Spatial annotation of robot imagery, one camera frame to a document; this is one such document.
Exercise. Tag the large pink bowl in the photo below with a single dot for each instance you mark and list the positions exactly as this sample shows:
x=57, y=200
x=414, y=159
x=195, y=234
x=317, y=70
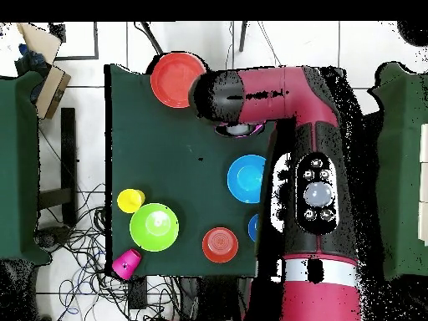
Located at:
x=255, y=130

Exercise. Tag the green bowl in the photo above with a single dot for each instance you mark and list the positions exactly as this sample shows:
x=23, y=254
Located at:
x=153, y=227

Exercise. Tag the large shallow orange bowl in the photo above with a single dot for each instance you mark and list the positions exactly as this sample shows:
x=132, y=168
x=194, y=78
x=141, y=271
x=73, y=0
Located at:
x=172, y=80

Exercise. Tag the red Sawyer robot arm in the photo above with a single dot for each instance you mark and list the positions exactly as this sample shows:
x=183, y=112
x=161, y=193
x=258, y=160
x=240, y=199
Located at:
x=317, y=200

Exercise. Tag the light blue bowl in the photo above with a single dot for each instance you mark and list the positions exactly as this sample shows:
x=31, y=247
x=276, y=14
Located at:
x=245, y=179

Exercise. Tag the dark green table cloth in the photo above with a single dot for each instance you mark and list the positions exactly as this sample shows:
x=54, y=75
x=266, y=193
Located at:
x=160, y=150

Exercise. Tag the small dark blue bowl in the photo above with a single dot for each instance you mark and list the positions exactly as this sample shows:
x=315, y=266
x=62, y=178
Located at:
x=253, y=227

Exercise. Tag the small orange bowl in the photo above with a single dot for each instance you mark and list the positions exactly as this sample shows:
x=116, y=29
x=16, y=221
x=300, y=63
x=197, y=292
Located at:
x=220, y=244

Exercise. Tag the yellow cup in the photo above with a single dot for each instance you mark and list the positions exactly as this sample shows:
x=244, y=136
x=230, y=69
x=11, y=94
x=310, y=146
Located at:
x=129, y=200

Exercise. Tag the pink cup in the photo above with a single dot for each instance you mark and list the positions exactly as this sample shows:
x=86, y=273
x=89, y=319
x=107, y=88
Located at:
x=127, y=262

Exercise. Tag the brown cardboard box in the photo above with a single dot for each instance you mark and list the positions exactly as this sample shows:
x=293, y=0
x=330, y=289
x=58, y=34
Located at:
x=53, y=90

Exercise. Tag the green cloth covered table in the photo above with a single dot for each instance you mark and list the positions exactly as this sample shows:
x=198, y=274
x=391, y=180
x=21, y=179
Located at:
x=401, y=167
x=16, y=167

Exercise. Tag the white boxes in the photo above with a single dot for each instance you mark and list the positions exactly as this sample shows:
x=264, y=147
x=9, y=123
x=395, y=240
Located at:
x=424, y=184

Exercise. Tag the beige board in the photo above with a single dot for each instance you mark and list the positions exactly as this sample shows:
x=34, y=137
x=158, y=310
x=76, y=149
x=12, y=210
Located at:
x=40, y=40

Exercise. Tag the black stool frame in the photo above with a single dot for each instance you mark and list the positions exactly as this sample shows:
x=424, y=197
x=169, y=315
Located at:
x=68, y=150

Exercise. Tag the black camera tripod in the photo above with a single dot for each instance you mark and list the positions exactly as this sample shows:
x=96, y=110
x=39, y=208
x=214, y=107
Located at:
x=152, y=38

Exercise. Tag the black pedestal leg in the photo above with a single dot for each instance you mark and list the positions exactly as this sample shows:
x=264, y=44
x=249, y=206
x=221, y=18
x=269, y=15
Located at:
x=50, y=237

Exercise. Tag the black floor frame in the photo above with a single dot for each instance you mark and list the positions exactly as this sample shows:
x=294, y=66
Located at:
x=77, y=58

